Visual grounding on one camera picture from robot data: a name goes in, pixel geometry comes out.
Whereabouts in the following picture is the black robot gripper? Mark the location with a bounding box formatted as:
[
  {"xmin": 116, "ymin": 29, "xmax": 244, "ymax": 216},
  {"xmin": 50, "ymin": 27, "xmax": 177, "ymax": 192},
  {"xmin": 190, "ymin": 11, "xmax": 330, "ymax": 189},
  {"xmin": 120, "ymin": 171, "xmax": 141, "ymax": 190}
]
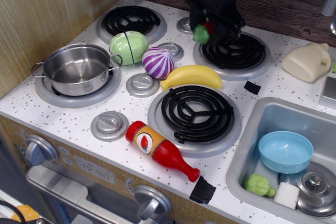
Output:
[{"xmin": 186, "ymin": 0, "xmax": 245, "ymax": 47}]

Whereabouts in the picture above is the red toy pepper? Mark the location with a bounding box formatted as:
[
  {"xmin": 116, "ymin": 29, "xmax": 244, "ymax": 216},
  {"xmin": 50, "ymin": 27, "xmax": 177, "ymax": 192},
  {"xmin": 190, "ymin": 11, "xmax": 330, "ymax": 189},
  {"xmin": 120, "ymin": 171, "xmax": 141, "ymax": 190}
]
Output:
[{"xmin": 193, "ymin": 21, "xmax": 215, "ymax": 45}]

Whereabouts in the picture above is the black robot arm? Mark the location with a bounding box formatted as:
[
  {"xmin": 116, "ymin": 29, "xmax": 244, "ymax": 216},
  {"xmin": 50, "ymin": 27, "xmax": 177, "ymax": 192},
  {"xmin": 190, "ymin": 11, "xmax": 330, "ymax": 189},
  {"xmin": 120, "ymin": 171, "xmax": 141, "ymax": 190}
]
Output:
[{"xmin": 186, "ymin": 0, "xmax": 246, "ymax": 47}]

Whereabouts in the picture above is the silver metal pan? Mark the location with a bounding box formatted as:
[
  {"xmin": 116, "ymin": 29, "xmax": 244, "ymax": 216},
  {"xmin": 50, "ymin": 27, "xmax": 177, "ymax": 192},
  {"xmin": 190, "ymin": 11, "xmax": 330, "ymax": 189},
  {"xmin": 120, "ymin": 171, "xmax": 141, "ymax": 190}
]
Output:
[{"xmin": 31, "ymin": 44, "xmax": 123, "ymax": 96}]

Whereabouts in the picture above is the silver back countertop knob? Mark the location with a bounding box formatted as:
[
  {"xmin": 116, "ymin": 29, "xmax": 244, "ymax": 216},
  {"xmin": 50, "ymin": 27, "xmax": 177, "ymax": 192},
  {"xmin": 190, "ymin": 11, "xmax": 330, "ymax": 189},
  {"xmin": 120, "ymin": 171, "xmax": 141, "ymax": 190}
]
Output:
[{"xmin": 176, "ymin": 17, "xmax": 193, "ymax": 35}]

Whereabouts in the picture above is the silver countertop knob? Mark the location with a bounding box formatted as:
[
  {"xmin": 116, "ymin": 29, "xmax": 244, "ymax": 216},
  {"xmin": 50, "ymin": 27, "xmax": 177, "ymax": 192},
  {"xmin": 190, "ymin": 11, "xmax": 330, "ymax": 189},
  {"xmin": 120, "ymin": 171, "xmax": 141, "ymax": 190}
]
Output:
[
  {"xmin": 158, "ymin": 42, "xmax": 184, "ymax": 62},
  {"xmin": 126, "ymin": 73, "xmax": 160, "ymax": 98},
  {"xmin": 91, "ymin": 111, "xmax": 129, "ymax": 142},
  {"xmin": 176, "ymin": 17, "xmax": 193, "ymax": 35}
]

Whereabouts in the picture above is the silver centre countertop knob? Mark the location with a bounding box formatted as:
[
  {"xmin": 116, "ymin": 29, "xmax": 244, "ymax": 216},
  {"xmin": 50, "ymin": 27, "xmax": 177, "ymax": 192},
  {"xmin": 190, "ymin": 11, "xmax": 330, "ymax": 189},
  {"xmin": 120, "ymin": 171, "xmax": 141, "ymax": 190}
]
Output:
[{"xmin": 158, "ymin": 42, "xmax": 184, "ymax": 62}]

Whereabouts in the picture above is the back right black burner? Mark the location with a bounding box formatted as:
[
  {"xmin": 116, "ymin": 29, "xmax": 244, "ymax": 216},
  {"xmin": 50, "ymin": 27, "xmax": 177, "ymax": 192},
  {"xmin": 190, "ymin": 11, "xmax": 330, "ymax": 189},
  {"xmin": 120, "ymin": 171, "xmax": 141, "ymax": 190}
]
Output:
[{"xmin": 193, "ymin": 33, "xmax": 271, "ymax": 81}]

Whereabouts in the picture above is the black burner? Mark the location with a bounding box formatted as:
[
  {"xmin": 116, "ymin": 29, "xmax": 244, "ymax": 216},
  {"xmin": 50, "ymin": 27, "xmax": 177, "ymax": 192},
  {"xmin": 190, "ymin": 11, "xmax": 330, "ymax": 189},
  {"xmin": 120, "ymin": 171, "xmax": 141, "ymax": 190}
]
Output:
[
  {"xmin": 147, "ymin": 84, "xmax": 242, "ymax": 158},
  {"xmin": 193, "ymin": 33, "xmax": 271, "ymax": 81},
  {"xmin": 96, "ymin": 6, "xmax": 167, "ymax": 45}
]

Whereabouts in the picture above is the yellow toy banana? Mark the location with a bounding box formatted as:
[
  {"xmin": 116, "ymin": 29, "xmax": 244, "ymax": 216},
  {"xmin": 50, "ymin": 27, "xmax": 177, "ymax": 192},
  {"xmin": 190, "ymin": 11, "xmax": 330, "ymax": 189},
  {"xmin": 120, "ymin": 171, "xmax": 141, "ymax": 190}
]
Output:
[{"xmin": 160, "ymin": 65, "xmax": 223, "ymax": 90}]

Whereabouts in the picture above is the purple striped toy onion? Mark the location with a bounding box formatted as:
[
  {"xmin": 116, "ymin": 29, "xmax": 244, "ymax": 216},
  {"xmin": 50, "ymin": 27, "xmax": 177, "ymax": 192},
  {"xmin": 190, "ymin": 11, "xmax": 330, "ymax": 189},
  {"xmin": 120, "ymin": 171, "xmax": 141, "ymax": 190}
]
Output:
[{"xmin": 142, "ymin": 47, "xmax": 175, "ymax": 80}]

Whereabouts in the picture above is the back left black burner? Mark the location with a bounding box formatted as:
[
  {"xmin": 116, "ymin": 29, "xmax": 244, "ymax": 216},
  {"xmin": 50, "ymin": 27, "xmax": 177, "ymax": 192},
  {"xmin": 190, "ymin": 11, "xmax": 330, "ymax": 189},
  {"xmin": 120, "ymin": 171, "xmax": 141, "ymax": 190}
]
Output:
[{"xmin": 96, "ymin": 6, "xmax": 167, "ymax": 45}]

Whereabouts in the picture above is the small black tape patch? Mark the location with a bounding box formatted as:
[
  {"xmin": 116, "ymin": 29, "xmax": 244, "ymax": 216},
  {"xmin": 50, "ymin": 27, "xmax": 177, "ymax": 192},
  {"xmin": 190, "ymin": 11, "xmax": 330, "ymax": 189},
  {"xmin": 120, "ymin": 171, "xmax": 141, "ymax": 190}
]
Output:
[{"xmin": 244, "ymin": 81, "xmax": 261, "ymax": 95}]

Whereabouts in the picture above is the green toy cabbage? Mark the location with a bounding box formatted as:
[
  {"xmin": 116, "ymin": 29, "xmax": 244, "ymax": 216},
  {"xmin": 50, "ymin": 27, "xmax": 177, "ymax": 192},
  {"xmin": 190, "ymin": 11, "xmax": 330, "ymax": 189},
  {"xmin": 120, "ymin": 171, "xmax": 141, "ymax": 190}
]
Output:
[{"xmin": 109, "ymin": 31, "xmax": 149, "ymax": 65}]

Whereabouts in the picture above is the silver middle countertop knob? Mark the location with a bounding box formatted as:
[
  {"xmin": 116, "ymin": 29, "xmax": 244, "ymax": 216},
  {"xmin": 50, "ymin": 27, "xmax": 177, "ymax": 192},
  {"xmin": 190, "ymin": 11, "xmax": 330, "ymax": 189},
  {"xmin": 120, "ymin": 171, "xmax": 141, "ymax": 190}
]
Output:
[{"xmin": 126, "ymin": 73, "xmax": 160, "ymax": 98}]

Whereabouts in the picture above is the front right black burner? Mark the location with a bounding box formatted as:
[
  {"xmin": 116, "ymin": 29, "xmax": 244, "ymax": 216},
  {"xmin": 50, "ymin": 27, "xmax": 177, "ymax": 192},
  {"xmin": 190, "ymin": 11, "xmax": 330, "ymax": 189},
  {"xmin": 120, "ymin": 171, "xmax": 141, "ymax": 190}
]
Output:
[{"xmin": 147, "ymin": 84, "xmax": 242, "ymax": 158}]

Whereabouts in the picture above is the beige toy jug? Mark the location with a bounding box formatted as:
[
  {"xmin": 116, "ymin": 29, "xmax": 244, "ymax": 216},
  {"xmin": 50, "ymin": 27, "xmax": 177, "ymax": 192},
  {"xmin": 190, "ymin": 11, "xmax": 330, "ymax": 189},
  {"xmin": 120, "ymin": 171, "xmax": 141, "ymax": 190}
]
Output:
[{"xmin": 282, "ymin": 42, "xmax": 331, "ymax": 82}]

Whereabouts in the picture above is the silver toy sink basin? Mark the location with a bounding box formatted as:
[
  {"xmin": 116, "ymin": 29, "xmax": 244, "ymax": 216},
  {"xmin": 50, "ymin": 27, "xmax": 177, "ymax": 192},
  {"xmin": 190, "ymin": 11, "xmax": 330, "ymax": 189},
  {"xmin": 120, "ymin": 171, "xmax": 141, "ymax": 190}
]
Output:
[{"xmin": 226, "ymin": 98, "xmax": 335, "ymax": 223}]

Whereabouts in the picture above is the red toy ketchup bottle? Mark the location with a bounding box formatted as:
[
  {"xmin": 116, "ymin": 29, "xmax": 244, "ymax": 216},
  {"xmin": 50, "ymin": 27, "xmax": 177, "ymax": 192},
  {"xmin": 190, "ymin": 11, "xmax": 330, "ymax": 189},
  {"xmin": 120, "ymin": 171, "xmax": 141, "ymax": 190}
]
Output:
[{"xmin": 125, "ymin": 121, "xmax": 201, "ymax": 182}]

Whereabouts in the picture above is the silver front countertop knob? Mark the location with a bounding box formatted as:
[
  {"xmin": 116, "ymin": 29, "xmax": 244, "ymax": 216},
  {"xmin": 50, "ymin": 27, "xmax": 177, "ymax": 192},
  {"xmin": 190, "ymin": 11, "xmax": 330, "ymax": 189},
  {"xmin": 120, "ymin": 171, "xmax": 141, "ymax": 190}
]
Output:
[{"xmin": 91, "ymin": 111, "xmax": 129, "ymax": 142}]

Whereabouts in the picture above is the silver faucet base block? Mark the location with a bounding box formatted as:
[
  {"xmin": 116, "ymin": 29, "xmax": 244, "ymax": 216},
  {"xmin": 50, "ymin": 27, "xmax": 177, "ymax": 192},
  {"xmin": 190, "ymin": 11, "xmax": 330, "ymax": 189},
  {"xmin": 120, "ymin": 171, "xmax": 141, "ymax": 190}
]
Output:
[{"xmin": 318, "ymin": 77, "xmax": 336, "ymax": 110}]

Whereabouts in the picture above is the light blue plastic bowl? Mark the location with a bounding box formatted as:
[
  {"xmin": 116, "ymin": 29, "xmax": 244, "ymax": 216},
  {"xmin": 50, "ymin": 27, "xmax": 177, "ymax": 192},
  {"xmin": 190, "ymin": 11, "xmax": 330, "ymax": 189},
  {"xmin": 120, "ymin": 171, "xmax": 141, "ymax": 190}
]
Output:
[{"xmin": 258, "ymin": 131, "xmax": 314, "ymax": 174}]

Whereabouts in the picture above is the black tape at edge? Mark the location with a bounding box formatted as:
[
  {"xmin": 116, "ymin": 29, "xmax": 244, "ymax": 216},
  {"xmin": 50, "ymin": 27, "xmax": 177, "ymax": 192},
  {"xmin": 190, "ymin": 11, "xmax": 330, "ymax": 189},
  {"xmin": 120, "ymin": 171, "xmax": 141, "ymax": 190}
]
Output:
[{"xmin": 189, "ymin": 176, "xmax": 216, "ymax": 204}]

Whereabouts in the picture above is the green toy vegetable in sink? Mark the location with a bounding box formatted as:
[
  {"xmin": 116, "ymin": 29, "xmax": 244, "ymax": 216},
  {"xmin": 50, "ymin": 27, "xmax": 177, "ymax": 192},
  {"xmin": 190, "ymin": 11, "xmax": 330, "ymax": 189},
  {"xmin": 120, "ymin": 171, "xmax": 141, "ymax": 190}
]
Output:
[{"xmin": 245, "ymin": 174, "xmax": 276, "ymax": 197}]

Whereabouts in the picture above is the oven clock display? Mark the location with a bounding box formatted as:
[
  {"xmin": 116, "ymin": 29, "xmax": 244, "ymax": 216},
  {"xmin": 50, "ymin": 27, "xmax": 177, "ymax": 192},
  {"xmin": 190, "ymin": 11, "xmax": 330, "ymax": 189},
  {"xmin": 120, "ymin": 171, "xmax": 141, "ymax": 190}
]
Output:
[{"xmin": 74, "ymin": 156, "xmax": 116, "ymax": 184}]

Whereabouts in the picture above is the right oven front knob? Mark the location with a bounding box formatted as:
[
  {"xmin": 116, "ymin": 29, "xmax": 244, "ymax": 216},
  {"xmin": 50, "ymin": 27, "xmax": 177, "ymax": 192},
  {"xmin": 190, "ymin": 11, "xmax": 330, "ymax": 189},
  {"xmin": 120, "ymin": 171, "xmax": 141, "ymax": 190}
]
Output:
[{"xmin": 134, "ymin": 185, "xmax": 172, "ymax": 223}]

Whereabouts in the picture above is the oven knob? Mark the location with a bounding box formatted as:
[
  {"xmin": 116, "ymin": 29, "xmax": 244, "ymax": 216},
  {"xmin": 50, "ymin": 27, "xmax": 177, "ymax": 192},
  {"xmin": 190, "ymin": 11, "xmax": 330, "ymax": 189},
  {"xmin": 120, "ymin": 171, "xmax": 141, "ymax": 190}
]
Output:
[
  {"xmin": 25, "ymin": 134, "xmax": 59, "ymax": 166},
  {"xmin": 134, "ymin": 185, "xmax": 172, "ymax": 223}
]

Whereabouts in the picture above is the white cube block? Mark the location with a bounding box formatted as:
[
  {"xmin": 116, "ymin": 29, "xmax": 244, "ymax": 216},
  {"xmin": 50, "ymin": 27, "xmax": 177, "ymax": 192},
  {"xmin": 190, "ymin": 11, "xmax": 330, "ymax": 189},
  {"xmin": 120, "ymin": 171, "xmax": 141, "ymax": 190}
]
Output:
[{"xmin": 274, "ymin": 182, "xmax": 300, "ymax": 209}]

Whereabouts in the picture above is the silver pot lid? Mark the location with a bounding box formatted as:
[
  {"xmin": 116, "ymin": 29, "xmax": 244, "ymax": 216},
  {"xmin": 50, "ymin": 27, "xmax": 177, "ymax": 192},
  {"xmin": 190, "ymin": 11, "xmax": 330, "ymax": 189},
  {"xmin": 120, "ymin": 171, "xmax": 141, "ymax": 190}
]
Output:
[{"xmin": 278, "ymin": 162, "xmax": 335, "ymax": 218}]

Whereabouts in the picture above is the left oven front knob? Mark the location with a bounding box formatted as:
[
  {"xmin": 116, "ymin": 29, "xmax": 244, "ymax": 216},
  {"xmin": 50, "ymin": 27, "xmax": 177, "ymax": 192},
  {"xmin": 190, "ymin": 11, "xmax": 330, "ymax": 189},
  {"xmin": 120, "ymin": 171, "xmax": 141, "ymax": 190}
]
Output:
[{"xmin": 25, "ymin": 134, "xmax": 59, "ymax": 166}]

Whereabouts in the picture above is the orange object bottom left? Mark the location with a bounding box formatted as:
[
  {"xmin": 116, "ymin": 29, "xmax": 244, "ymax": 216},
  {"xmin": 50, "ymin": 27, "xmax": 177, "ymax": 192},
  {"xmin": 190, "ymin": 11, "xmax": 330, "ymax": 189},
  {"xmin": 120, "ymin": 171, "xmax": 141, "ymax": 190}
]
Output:
[{"xmin": 16, "ymin": 205, "xmax": 40, "ymax": 221}]

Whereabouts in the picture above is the front left burner ring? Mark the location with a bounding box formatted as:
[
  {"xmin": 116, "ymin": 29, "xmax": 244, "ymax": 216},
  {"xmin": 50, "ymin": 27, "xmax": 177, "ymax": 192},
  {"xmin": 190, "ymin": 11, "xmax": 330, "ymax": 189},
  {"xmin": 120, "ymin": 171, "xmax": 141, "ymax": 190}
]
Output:
[{"xmin": 35, "ymin": 61, "xmax": 122, "ymax": 109}]

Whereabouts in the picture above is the silver oven door handle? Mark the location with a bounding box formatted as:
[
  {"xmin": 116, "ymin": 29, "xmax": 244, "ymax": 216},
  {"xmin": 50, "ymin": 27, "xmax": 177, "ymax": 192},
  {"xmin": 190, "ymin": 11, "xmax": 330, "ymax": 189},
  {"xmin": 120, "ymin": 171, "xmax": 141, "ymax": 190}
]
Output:
[{"xmin": 27, "ymin": 166, "xmax": 129, "ymax": 223}]

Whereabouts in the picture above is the black cable bottom left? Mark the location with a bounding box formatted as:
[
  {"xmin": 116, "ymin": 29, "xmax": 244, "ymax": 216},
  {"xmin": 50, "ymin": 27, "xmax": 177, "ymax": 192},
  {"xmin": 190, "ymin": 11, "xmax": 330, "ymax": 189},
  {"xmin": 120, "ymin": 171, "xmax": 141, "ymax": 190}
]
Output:
[{"xmin": 0, "ymin": 200, "xmax": 26, "ymax": 224}]

